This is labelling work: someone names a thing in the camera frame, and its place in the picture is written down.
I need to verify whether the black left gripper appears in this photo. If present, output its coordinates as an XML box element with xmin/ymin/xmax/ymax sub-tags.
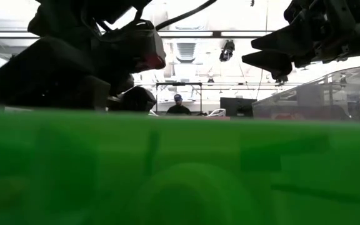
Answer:
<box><xmin>0</xmin><ymin>0</ymin><xmax>167</xmax><ymax>112</ymax></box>

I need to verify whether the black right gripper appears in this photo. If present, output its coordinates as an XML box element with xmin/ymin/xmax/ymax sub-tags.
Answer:
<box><xmin>241</xmin><ymin>0</ymin><xmax>358</xmax><ymax>81</ymax></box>

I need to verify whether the red toy brick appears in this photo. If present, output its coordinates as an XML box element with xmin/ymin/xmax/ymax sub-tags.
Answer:
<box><xmin>142</xmin><ymin>53</ymin><xmax>167</xmax><ymax>72</ymax></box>

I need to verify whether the large green toy brick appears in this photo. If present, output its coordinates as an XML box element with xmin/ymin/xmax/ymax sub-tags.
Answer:
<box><xmin>0</xmin><ymin>107</ymin><xmax>360</xmax><ymax>225</ymax></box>

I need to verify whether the black ceiling spotlight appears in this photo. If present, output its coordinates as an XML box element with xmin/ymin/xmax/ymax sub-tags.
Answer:
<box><xmin>273</xmin><ymin>74</ymin><xmax>289</xmax><ymax>86</ymax></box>

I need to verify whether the person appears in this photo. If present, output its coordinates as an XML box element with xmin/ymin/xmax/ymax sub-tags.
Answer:
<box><xmin>166</xmin><ymin>93</ymin><xmax>193</xmax><ymax>116</ymax></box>

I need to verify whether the clear grey plastic bin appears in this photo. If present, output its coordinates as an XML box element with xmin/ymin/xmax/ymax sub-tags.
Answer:
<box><xmin>251</xmin><ymin>64</ymin><xmax>360</xmax><ymax>123</ymax></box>

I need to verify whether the black monitor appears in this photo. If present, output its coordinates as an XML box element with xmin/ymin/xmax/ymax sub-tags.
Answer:
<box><xmin>219</xmin><ymin>97</ymin><xmax>258</xmax><ymax>118</ymax></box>

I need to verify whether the black hanging camera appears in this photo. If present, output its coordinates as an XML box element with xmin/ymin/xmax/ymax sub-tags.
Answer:
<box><xmin>219</xmin><ymin>39</ymin><xmax>236</xmax><ymax>63</ymax></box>

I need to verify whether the white ceiling air duct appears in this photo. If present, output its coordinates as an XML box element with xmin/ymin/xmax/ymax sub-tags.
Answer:
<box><xmin>166</xmin><ymin>0</ymin><xmax>211</xmax><ymax>63</ymax></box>

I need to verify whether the background black table frame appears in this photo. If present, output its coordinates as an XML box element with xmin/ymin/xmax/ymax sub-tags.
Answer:
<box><xmin>134</xmin><ymin>81</ymin><xmax>303</xmax><ymax>113</ymax></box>

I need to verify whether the thick black wrist cable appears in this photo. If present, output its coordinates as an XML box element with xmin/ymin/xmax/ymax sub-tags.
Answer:
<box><xmin>154</xmin><ymin>0</ymin><xmax>218</xmax><ymax>31</ymax></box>

